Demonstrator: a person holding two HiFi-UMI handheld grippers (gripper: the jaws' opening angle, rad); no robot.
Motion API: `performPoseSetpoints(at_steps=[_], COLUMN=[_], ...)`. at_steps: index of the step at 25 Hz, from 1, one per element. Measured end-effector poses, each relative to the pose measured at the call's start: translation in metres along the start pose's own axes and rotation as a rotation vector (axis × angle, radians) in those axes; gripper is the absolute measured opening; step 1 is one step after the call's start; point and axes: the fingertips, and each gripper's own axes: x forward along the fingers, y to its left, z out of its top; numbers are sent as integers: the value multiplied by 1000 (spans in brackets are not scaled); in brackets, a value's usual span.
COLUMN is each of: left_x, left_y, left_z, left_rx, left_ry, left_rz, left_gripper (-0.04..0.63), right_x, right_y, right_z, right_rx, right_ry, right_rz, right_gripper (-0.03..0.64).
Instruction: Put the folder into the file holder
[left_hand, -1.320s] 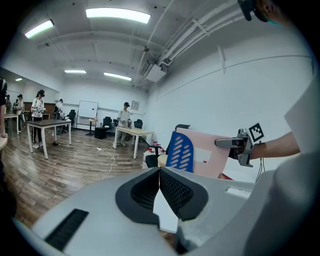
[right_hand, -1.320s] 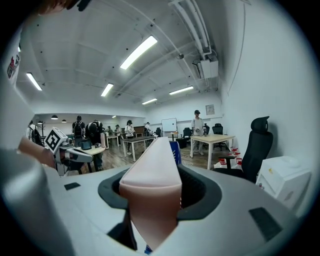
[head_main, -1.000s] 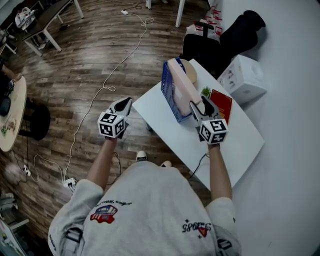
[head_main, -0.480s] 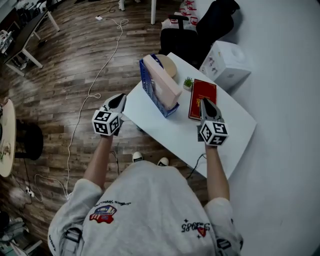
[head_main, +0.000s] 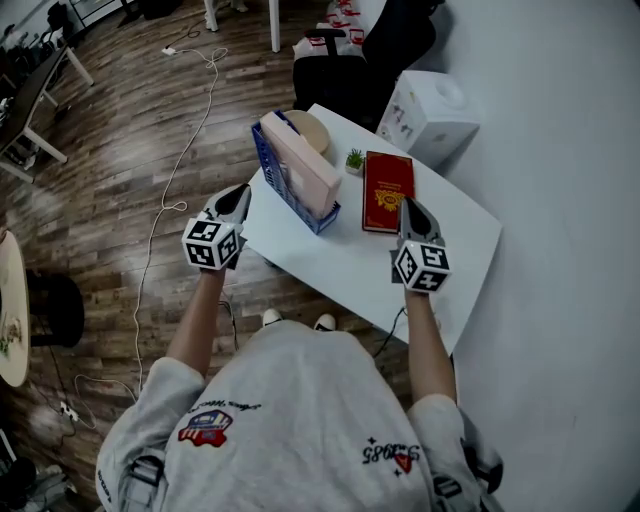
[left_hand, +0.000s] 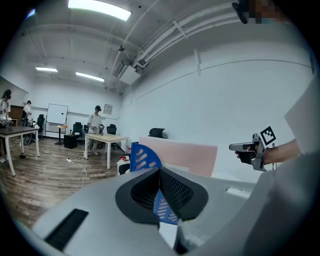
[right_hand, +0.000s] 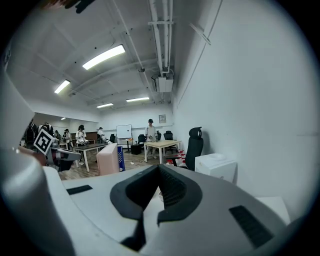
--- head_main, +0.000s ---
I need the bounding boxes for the white cardboard box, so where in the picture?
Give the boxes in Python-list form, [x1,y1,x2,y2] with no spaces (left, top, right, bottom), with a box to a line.
[375,69,483,169]

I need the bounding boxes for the red folder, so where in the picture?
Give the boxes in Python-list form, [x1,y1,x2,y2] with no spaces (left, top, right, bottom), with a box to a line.
[361,150,417,234]

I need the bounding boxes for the round beige side table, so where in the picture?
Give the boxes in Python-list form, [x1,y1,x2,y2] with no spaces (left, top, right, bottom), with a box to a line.
[0,229,32,389]

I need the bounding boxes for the person's grey sweatshirt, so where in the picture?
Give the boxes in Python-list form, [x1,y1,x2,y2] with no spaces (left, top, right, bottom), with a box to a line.
[94,319,506,512]

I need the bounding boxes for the blue file holder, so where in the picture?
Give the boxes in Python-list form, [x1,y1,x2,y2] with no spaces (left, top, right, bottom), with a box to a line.
[250,110,342,236]

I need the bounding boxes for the white bags with red handles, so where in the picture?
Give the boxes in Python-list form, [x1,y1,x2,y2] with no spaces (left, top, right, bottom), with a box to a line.
[293,0,367,57]

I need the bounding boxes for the black shoulder strap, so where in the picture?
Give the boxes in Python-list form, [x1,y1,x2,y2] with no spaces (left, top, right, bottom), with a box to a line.
[430,442,505,501]

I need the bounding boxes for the white table legs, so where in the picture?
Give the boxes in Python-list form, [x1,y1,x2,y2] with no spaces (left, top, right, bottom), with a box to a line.
[202,0,282,54]

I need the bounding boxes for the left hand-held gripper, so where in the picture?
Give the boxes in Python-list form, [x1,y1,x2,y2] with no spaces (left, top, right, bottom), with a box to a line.
[180,182,253,274]

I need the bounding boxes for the black office chair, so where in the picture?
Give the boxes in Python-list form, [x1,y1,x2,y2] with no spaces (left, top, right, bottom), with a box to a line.
[292,0,447,134]

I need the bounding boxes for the person's right forearm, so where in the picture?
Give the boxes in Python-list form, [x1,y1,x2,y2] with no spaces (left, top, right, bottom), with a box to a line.
[403,287,459,406]

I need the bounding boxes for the pink file box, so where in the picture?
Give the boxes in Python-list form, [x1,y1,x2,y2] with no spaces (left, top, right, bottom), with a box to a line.
[259,111,343,220]

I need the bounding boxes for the round beige wooden box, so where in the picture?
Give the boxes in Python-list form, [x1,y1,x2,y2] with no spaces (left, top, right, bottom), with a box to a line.
[283,109,331,162]

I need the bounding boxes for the person's left forearm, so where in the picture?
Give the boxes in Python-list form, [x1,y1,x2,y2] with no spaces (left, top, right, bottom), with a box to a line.
[164,267,229,377]

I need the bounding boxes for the dark desk with white legs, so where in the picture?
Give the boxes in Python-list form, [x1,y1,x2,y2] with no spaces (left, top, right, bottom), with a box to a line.
[0,43,96,184]

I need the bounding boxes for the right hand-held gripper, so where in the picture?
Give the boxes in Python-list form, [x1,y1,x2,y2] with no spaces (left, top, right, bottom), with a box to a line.
[389,196,452,294]

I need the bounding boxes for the long white cable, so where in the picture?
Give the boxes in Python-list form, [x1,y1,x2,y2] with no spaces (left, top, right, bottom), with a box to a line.
[132,46,229,392]

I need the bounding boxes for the black round stool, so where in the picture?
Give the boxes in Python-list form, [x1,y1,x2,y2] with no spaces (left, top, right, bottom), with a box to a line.
[25,269,86,349]

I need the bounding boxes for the grey shoulder strap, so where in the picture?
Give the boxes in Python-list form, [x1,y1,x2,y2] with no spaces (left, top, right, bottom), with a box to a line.
[125,453,167,504]

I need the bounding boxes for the black cable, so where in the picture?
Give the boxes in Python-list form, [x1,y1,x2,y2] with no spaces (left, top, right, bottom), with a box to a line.
[218,290,241,352]
[371,306,407,359]

